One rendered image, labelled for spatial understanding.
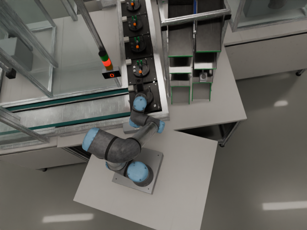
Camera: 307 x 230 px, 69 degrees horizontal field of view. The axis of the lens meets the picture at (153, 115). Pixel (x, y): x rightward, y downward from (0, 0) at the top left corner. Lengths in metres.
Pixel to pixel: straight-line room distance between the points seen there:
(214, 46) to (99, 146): 0.78
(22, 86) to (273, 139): 2.62
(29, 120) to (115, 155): 1.24
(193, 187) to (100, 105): 0.95
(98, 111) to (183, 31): 0.95
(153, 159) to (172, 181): 0.21
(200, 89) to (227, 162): 1.15
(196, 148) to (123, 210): 0.68
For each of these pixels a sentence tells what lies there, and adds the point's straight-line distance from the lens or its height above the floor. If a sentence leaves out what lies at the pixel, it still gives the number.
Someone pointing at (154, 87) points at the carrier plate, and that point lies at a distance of 1.78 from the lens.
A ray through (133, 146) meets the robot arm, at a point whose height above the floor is 1.55.
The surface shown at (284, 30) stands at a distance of 2.41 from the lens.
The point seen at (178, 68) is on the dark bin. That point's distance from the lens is 1.39.
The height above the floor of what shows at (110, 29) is 0.86.
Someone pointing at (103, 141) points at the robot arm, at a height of 1.60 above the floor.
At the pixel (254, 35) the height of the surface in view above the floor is 0.86.
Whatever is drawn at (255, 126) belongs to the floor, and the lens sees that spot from 2.80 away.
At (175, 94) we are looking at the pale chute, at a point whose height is 1.03.
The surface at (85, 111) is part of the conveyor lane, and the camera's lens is 1.89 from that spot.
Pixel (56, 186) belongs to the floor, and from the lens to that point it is 2.86.
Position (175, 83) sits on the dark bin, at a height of 1.20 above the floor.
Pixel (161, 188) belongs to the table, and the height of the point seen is 0.86.
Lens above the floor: 2.51
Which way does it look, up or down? 66 degrees down
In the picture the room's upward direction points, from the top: 15 degrees counter-clockwise
